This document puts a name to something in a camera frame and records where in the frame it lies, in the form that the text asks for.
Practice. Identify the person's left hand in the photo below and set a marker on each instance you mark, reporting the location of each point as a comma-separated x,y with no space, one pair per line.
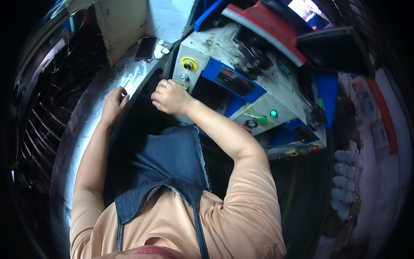
113,105

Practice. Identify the person's right hand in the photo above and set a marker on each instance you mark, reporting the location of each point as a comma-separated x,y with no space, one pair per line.
173,97

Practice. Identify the person's left fingers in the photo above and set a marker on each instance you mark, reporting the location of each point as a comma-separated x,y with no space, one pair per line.
122,94

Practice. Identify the person's right fingers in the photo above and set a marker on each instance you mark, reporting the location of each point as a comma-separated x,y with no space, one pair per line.
160,94

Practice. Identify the brass latch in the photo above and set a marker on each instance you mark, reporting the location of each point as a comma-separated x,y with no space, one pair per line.
183,85

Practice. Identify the yellow emergency stop button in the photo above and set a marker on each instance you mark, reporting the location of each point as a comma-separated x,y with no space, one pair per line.
189,63

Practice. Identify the white small parts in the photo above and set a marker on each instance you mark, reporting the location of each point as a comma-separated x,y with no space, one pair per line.
159,50

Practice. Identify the black phone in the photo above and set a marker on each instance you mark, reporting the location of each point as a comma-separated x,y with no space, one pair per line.
146,48

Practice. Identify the silver round machine rim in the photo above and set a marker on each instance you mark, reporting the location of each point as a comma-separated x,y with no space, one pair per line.
84,123

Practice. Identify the black digital display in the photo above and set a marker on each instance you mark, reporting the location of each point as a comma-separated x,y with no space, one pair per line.
233,80

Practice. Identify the white and blue control cabinet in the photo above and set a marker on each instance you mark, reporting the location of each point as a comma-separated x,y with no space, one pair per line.
223,48

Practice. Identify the dark knitting machine cylinder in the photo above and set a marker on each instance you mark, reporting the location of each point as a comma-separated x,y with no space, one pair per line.
45,106

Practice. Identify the red push button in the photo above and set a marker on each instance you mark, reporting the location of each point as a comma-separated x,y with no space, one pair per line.
245,128

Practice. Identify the black round knob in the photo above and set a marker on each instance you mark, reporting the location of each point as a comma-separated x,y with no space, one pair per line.
251,123

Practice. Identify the lit green button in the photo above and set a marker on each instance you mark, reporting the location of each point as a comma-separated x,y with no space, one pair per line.
273,113

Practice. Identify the red and white cover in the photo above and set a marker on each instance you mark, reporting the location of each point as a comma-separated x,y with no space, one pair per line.
265,29

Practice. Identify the person's body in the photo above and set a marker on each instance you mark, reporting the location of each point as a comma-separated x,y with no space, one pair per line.
168,223

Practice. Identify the black flat panel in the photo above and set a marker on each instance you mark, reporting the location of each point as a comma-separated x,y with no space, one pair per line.
336,50

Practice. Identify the paper notice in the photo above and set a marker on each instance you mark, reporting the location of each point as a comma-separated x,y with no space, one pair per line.
379,134

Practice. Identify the silver key switch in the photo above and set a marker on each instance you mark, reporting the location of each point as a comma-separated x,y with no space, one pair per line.
184,77

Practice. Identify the blue machine frame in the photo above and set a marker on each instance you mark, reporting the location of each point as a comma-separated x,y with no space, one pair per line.
207,14

